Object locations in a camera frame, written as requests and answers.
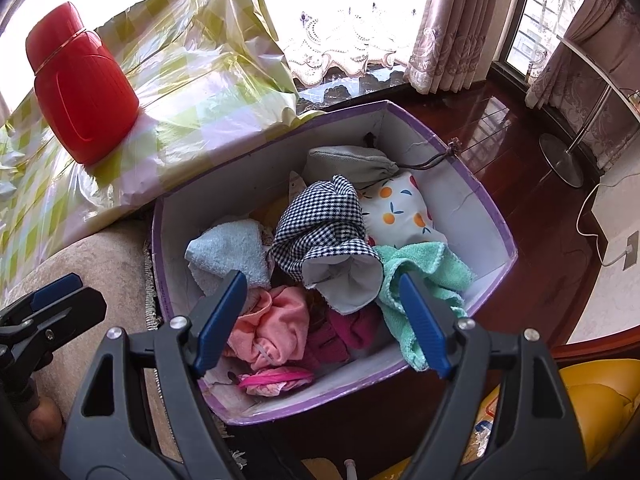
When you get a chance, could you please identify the green terry towel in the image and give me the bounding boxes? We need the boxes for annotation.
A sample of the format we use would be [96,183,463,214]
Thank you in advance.
[374,242,476,372]

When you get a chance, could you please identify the grey drawstring pouch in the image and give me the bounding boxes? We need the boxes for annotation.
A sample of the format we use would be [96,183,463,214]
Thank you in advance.
[302,145,399,190]

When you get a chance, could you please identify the white purple storage box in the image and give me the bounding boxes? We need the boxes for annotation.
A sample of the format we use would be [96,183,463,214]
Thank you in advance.
[150,98,520,427]

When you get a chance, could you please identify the white power cable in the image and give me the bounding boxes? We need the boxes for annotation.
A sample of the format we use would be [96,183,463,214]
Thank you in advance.
[574,171,640,269]

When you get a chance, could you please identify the pink floral curtain right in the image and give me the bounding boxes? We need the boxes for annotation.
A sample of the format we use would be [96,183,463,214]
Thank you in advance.
[405,0,497,94]

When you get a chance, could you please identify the black white gingham pouch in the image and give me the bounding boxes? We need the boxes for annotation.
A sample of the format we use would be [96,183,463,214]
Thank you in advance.
[270,174,383,315]

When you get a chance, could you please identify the beige chair cushion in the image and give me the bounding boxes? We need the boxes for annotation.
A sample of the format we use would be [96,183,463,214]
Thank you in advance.
[1,224,151,453]

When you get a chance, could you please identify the lace sheer curtain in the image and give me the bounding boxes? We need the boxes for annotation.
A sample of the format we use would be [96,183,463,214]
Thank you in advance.
[269,0,426,88]

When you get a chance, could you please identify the green checkered tablecloth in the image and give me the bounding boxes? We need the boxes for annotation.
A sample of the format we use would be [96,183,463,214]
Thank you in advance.
[1,0,305,292]

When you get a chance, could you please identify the pink cloth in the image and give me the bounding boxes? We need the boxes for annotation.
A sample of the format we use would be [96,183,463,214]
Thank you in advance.
[224,286,309,372]

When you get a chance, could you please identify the white orange-print pouch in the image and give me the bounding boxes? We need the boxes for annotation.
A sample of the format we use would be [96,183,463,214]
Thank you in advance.
[358,171,448,248]

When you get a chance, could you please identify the red thermos flask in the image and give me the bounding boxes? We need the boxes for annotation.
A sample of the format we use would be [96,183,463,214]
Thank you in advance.
[25,2,139,166]

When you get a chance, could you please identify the pink floral fabric pouch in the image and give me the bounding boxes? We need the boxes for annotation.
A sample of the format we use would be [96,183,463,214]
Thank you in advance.
[236,366,314,398]

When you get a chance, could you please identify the orange fabric pouch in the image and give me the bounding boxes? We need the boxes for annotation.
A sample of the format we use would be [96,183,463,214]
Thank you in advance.
[250,195,288,232]

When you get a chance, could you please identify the magenta knitted hat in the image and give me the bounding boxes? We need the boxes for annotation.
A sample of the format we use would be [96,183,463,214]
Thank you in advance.
[299,290,382,370]

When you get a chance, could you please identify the yellow cushion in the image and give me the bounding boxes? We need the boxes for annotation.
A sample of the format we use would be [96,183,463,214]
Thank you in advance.
[371,359,639,479]

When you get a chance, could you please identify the light blue cloth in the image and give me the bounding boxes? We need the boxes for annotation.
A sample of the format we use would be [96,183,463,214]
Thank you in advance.
[184,219,271,296]

